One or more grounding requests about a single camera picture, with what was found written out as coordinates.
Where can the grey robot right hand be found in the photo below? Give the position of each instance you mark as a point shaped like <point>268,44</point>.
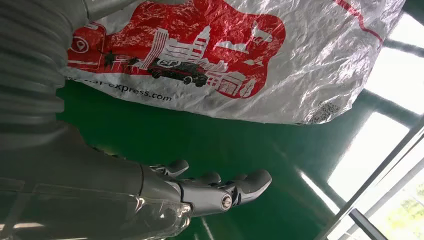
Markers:
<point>82,185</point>

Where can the green conveyor belt with frame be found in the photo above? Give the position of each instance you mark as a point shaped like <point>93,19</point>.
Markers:
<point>198,149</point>

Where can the dark window frame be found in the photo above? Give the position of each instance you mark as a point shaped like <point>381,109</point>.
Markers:
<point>402,46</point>

